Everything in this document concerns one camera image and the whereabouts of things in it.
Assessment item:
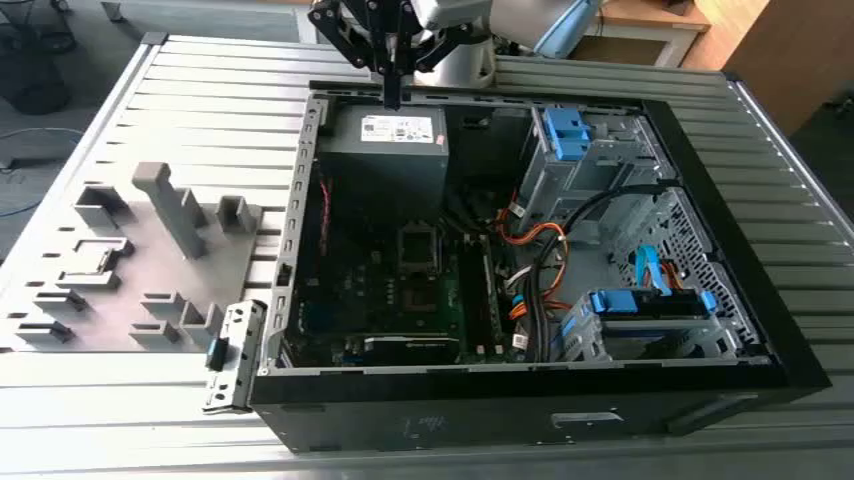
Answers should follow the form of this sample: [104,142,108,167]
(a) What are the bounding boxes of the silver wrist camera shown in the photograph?
[407,0,497,32]

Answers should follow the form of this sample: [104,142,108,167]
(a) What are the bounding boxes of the black PC case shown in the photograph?
[247,79,834,456]

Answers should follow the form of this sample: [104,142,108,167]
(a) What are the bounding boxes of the red black twisted wire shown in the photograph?
[317,172,334,254]

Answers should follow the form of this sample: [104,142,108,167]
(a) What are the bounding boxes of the black office chair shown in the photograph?
[0,19,75,116]

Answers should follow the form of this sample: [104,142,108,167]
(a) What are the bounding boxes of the grey power supply unit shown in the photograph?
[317,103,453,221]

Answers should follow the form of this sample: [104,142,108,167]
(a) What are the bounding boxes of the thick black cable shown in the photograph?
[519,183,686,364]

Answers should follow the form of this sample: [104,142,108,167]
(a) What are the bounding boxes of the hard disk in blue carrier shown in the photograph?
[588,288,720,321]

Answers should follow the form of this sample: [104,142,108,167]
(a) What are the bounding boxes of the green motherboard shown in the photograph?
[290,219,529,366]

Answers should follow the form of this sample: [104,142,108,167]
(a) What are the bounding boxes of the silver metal drive cage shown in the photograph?
[518,105,677,241]

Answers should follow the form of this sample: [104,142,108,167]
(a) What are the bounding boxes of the orange wire bundle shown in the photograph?
[497,187,573,324]

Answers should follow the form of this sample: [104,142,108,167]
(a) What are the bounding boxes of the black graphics card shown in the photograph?
[346,333,463,366]

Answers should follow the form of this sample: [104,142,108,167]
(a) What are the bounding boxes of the wooden cabinet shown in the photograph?
[680,0,854,137]

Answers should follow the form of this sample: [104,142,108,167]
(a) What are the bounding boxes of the metal socket cover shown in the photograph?
[397,219,443,274]

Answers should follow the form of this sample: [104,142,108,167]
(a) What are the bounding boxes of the blue drive bay latch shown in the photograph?
[559,308,583,354]
[543,107,593,140]
[553,137,594,161]

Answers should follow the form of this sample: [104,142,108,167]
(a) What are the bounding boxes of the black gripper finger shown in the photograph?
[307,0,397,111]
[394,0,483,111]

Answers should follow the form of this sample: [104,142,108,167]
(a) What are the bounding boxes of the blue flat data wire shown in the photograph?
[637,244,676,296]

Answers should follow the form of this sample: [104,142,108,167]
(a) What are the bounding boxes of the silver metal disk bay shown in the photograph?
[558,288,744,364]

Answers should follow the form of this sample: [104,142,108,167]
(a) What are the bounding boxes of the grey parts rack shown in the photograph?
[0,160,269,354]

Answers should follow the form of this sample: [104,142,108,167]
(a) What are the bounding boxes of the CPU socket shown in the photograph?
[402,282,441,310]

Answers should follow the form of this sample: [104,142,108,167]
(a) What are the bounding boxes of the metal bracket with blue clip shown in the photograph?
[202,298,267,415]

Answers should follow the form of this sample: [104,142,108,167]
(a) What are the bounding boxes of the pale blue floor cable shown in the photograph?
[0,127,83,151]

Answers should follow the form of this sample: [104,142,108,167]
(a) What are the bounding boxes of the wooden desk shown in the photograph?
[570,0,713,69]

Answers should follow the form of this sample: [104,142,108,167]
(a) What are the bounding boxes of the CPU with silver top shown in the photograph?
[66,244,114,276]

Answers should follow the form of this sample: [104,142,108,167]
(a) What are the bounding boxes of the green RAM stick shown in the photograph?
[481,233,506,354]

